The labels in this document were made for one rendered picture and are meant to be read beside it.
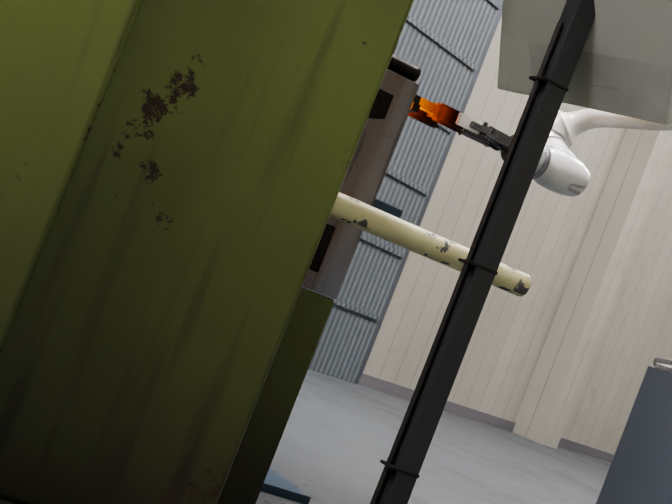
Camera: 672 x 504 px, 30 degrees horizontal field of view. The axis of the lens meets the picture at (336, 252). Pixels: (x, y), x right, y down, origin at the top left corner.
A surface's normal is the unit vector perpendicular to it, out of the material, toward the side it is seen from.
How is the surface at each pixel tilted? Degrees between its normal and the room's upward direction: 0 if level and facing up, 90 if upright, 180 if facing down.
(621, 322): 90
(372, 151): 90
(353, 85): 90
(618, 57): 120
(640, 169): 90
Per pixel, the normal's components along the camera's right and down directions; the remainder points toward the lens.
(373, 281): 0.73, 0.26
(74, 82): 0.40, 0.12
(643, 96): -0.69, 0.24
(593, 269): -0.58, -0.26
